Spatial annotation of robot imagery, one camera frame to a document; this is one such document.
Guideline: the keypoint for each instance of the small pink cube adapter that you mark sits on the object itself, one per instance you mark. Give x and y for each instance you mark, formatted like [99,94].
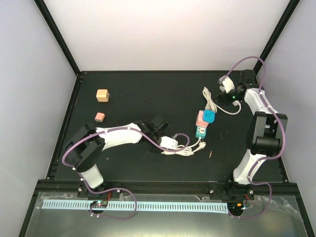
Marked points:
[99,117]

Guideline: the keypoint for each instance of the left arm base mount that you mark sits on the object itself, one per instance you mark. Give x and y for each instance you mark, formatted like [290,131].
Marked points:
[105,190]

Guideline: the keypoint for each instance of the light blue slotted cable duct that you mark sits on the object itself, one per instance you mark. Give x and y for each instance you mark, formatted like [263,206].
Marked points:
[154,206]

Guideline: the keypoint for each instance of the large orange cube adapter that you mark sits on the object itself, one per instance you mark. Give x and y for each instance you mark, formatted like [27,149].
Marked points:
[102,95]

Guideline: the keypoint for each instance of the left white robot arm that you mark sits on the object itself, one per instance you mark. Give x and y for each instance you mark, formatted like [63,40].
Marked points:
[90,146]

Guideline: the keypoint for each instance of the blue cube adapter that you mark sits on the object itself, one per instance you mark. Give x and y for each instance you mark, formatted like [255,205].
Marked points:
[208,116]

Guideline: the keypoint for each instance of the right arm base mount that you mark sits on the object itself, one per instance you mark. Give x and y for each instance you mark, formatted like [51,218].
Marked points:
[230,191]

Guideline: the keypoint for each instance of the teal power strip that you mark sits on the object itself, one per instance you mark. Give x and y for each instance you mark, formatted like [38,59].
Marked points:
[201,132]

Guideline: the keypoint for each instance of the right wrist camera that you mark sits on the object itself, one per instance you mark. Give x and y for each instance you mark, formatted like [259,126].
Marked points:
[226,84]

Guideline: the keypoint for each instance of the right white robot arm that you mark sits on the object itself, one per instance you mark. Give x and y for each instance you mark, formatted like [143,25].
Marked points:
[265,135]

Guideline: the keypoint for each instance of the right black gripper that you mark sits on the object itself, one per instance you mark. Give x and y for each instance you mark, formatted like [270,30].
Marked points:
[222,95]

